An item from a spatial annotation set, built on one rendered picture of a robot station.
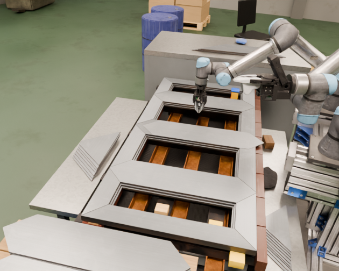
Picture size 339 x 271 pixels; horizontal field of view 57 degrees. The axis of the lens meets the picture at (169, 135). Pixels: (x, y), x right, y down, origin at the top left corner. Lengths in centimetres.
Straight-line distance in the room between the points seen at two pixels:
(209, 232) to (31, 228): 72
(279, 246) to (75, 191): 102
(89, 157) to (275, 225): 105
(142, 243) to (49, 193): 62
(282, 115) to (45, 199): 194
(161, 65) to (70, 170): 126
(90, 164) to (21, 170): 145
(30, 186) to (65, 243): 166
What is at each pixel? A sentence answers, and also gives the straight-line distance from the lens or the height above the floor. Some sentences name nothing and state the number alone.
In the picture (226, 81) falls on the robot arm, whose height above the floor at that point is 120.
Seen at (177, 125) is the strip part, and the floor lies 85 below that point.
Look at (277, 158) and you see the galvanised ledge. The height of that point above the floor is 68.
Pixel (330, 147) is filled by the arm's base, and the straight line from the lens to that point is 160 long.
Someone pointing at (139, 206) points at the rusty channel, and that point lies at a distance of 168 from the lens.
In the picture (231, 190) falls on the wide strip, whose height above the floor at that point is 85.
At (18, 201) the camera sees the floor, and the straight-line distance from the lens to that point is 288.
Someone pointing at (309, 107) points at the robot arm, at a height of 136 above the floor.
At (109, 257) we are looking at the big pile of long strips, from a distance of 129.
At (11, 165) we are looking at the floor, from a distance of 328.
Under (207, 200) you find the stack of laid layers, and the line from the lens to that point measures 151.
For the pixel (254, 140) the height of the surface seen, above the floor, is 85.
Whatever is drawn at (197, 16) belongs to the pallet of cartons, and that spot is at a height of 29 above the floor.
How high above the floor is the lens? 189
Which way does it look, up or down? 33 degrees down
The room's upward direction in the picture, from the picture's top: 2 degrees clockwise
